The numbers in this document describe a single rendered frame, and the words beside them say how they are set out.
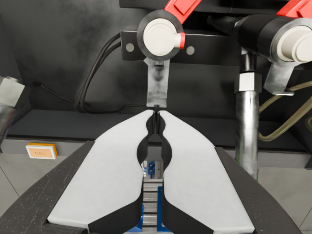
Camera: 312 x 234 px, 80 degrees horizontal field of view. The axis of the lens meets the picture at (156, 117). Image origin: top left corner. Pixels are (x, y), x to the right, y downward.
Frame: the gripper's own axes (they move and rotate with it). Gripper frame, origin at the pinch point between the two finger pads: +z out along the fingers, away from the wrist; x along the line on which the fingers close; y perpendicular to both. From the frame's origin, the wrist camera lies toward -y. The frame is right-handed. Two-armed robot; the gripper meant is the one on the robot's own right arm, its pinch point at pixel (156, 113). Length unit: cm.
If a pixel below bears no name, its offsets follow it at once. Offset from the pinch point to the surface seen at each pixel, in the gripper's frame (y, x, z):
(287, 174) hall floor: 121, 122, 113
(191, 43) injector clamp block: -2.1, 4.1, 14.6
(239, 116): 1.8, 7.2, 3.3
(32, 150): 18.9, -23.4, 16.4
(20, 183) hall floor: 151, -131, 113
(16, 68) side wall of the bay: 7.0, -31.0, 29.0
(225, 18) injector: -5.2, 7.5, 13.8
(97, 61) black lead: 0.3, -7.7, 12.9
